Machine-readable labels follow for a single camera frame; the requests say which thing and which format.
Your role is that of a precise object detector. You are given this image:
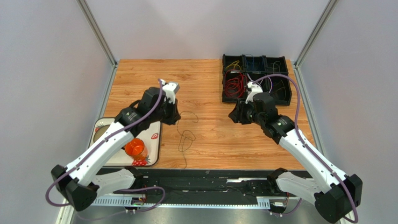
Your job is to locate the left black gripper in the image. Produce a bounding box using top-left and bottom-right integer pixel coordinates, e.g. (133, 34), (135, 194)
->
(149, 97), (181, 126)

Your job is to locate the black white-striped wire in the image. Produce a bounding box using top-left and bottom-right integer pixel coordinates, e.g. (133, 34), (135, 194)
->
(176, 110), (199, 169)

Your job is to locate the red wire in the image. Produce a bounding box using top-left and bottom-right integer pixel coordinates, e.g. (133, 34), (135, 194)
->
(224, 69), (248, 99)

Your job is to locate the yellow wire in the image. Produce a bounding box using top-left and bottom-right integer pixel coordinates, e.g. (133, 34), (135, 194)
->
(225, 60), (242, 71)

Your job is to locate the blue wire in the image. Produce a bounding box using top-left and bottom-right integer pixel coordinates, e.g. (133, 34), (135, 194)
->
(245, 54), (265, 71)

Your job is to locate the grey wire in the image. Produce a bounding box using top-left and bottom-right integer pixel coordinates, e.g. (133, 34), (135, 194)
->
(268, 60), (282, 73)

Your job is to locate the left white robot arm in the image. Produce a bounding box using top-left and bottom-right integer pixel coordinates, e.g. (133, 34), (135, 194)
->
(45, 82), (181, 211)

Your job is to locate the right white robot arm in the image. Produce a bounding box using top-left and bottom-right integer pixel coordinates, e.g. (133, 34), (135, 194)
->
(228, 92), (363, 224)

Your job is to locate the strawberry pattern tray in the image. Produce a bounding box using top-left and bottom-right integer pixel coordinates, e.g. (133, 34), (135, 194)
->
(90, 117), (162, 167)

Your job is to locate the black six-compartment bin organizer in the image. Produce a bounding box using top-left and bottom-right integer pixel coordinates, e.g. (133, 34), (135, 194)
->
(221, 54), (292, 106)

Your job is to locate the orange transparent cup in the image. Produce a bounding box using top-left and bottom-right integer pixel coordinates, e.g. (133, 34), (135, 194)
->
(124, 138), (148, 161)

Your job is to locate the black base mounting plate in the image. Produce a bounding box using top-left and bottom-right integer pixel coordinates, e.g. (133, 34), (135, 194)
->
(131, 168), (294, 205)

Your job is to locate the grey ceramic bowl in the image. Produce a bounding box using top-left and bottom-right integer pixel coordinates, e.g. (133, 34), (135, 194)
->
(93, 125), (110, 143)

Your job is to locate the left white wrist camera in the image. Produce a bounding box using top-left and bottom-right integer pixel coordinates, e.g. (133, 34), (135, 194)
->
(160, 79), (180, 105)

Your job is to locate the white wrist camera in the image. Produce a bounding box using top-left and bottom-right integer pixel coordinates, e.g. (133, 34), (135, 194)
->
(160, 79), (180, 105)
(245, 81), (263, 104)

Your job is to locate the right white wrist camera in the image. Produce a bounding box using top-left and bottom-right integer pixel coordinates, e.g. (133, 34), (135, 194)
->
(245, 81), (263, 104)

